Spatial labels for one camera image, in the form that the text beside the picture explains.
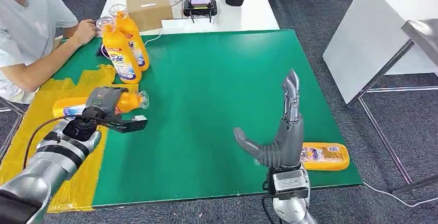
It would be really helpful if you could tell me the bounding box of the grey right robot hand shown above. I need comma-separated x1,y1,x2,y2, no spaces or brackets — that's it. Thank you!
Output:
233,69,305,169

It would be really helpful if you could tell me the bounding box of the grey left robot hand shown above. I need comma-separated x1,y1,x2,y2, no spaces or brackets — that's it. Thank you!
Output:
84,86,129,120

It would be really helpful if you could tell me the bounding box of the orange drink bottle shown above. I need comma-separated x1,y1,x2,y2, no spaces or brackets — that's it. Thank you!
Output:
300,142,351,172
52,90,150,118
108,3,150,72
95,15,143,85

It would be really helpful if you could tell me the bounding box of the green table mat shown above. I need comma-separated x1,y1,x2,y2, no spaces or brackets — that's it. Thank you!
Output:
51,28,364,210

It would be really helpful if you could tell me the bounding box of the brown cardboard box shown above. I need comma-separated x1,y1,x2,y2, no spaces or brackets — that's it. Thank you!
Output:
124,0,175,33

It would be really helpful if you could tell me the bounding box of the person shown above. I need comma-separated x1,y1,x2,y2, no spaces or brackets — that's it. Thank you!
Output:
0,0,100,105

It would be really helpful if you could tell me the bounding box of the black handheld controller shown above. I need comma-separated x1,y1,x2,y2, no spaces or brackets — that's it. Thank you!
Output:
182,0,218,24

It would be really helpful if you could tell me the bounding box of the large white table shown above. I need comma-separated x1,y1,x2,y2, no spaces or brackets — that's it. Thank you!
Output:
322,0,438,106

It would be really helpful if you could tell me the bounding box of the steel bench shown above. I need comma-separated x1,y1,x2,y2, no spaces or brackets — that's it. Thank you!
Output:
346,19,438,197

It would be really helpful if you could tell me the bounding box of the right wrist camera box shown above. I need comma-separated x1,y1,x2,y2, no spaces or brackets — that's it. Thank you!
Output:
271,169,311,202

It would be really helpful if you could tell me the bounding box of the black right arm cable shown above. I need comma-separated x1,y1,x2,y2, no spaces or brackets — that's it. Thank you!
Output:
261,195,278,224

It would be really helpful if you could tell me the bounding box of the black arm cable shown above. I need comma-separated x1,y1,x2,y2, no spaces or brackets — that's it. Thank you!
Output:
261,195,278,224
22,112,105,170

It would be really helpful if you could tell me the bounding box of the white floor cable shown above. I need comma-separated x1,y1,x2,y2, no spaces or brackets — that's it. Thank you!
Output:
362,181,438,210

